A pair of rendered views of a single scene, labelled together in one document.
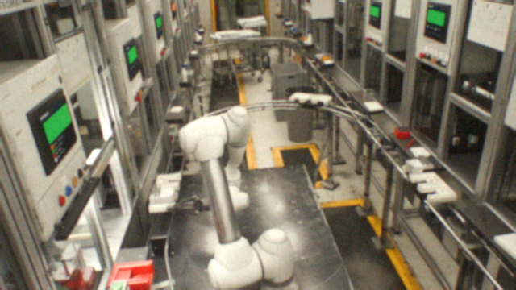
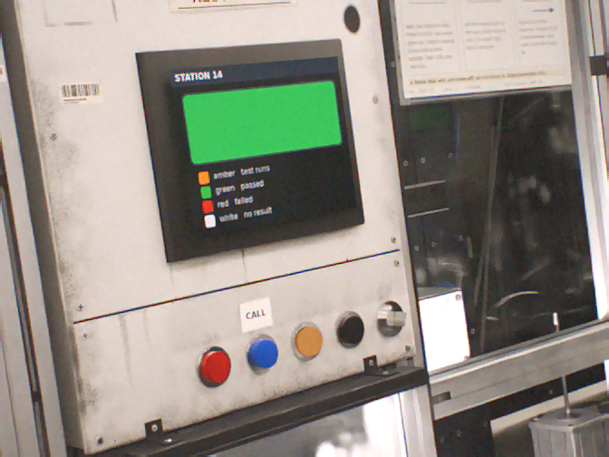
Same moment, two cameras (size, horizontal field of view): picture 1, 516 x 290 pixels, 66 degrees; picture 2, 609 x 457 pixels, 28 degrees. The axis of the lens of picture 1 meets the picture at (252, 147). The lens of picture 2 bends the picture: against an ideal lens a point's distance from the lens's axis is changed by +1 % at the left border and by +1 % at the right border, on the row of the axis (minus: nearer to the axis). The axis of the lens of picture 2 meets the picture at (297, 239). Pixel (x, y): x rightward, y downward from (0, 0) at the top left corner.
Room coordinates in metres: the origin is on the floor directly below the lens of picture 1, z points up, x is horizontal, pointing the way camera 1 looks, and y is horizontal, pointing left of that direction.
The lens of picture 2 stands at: (0.48, -0.39, 1.63)
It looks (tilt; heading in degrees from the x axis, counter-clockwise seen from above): 5 degrees down; 54
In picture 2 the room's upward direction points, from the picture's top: 8 degrees counter-clockwise
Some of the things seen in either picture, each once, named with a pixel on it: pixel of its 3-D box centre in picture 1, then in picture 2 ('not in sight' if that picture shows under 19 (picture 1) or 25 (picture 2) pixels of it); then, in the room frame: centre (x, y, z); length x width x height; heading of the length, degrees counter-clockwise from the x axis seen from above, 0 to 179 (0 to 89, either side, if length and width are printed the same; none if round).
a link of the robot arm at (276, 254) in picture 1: (273, 253); not in sight; (1.45, -0.06, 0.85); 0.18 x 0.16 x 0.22; 113
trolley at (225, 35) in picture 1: (236, 55); not in sight; (7.21, 0.17, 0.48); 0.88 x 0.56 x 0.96; 110
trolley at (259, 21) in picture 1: (254, 41); not in sight; (8.50, -0.19, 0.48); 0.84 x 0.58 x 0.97; 10
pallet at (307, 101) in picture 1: (310, 101); not in sight; (3.51, -0.57, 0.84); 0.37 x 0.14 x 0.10; 60
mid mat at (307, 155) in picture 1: (300, 164); not in sight; (3.83, -0.50, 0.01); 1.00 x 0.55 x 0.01; 2
